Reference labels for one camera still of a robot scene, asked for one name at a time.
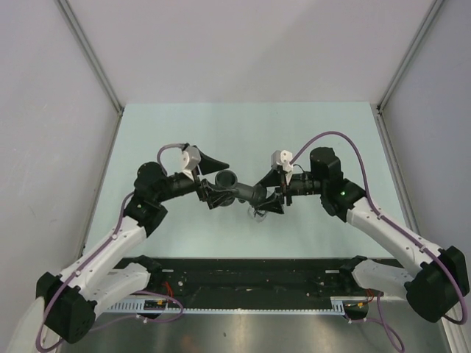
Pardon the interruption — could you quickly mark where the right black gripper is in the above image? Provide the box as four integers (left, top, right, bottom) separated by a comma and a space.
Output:
255, 167, 326, 213

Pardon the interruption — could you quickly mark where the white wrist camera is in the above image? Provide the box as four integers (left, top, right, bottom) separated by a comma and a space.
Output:
271, 150, 294, 185
181, 144, 202, 181

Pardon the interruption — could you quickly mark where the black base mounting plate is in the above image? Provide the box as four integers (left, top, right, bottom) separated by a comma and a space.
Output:
91, 256, 378, 322

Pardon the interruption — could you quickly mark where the right aluminium frame post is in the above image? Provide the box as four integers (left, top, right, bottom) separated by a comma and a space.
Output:
378, 0, 446, 107

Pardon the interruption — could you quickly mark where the dark grey pipe fitting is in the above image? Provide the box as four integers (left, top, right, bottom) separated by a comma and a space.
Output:
214, 170, 267, 207

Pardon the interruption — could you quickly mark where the left aluminium frame post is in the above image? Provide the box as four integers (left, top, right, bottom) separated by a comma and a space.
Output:
54, 0, 124, 116

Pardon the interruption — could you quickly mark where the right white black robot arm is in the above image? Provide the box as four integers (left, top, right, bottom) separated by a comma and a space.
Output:
257, 147, 470, 323

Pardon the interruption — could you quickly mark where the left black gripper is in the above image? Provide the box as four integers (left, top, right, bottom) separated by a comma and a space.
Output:
155, 151, 238, 208

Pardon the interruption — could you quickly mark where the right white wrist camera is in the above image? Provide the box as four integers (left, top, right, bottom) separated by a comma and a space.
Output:
271, 150, 294, 185

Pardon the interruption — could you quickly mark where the clear plastic threaded connector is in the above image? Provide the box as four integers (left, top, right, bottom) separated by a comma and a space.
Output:
248, 190, 277, 223

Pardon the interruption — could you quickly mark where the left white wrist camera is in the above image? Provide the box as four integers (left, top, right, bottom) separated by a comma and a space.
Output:
181, 144, 202, 181

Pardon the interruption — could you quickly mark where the aluminium frame post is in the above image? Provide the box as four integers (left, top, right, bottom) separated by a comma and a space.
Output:
378, 0, 446, 107
54, 0, 124, 116

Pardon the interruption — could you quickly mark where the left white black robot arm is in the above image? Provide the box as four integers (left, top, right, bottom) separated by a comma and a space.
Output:
36, 143, 229, 343

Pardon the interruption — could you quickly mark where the white slotted cable duct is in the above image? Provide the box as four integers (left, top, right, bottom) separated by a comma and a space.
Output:
105, 298, 345, 315

